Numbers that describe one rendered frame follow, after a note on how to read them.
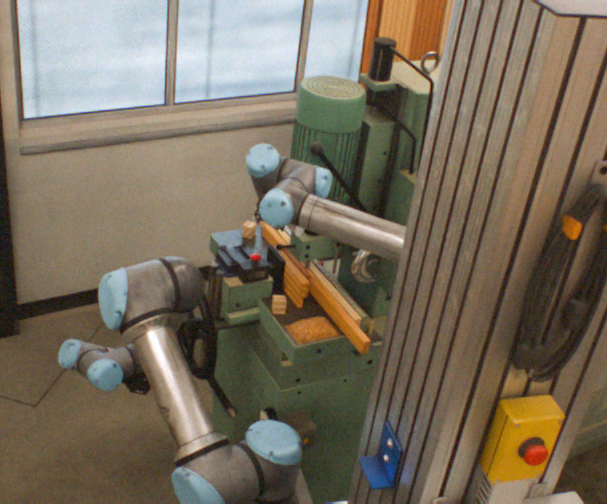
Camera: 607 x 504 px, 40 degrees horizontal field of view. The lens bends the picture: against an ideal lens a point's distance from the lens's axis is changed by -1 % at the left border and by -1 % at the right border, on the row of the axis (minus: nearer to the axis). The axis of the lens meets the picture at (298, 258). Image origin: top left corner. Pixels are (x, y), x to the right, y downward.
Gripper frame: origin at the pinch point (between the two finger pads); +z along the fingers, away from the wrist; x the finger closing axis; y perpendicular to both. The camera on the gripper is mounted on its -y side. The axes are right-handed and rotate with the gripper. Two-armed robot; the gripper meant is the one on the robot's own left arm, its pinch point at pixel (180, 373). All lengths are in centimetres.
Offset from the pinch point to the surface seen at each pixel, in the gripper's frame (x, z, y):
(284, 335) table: 13.0, 11.9, -27.0
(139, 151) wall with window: -133, 27, -15
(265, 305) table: -0.2, 12.1, -27.6
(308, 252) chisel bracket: -3.7, 17.4, -45.6
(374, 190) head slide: 0, 21, -70
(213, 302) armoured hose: -9.3, 3.5, -19.3
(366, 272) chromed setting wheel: 6, 31, -50
